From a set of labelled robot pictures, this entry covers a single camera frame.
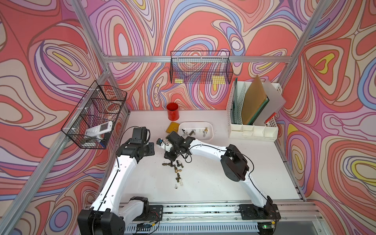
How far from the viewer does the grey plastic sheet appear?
0.87 metres

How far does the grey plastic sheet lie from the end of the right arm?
1.74 feet

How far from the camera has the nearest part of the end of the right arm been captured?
0.69 metres
